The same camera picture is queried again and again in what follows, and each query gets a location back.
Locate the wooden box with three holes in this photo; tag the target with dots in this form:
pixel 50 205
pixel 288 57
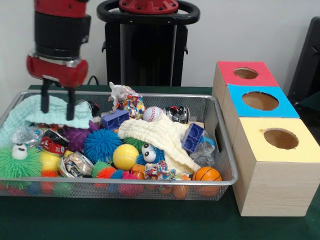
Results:
pixel 275 190

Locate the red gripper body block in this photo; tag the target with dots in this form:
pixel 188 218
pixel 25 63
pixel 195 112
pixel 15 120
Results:
pixel 57 71

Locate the white toy baseball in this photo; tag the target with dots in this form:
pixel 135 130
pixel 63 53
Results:
pixel 152 114

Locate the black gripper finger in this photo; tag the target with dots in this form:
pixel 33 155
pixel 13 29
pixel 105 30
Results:
pixel 70 105
pixel 45 97

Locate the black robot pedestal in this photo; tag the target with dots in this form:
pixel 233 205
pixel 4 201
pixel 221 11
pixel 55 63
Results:
pixel 145 50

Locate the black upright panel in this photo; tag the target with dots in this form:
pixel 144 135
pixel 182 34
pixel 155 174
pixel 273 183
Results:
pixel 307 62

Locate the crushed silver drink can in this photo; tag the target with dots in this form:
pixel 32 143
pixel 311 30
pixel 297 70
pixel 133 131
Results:
pixel 75 165

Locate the green spiky ball with eyes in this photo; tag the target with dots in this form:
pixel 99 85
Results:
pixel 22 167

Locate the smooth yellow ball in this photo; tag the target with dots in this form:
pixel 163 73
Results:
pixel 125 157

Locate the cream yellow cloth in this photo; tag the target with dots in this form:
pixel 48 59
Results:
pixel 160 135

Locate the purple plastic toy block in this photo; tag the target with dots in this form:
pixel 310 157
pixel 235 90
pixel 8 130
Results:
pixel 192 137

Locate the crushed black drink can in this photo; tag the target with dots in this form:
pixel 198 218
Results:
pixel 178 114

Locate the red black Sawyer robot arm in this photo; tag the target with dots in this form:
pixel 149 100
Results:
pixel 60 30

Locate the plain blue spiky ball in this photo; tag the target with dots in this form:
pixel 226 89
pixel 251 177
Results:
pixel 102 146

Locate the shallow metal mesh bin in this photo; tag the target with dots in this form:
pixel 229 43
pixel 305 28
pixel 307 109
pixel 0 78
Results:
pixel 212 112

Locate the mint green cloth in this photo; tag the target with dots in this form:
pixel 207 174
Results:
pixel 25 112

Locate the dark green table cloth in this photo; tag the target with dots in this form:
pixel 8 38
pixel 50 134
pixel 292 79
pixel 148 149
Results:
pixel 310 107
pixel 125 220

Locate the orange toy basketball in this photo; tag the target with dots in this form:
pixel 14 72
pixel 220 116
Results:
pixel 207 174

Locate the crushed clear water bottle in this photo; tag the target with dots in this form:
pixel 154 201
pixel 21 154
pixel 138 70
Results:
pixel 205 152

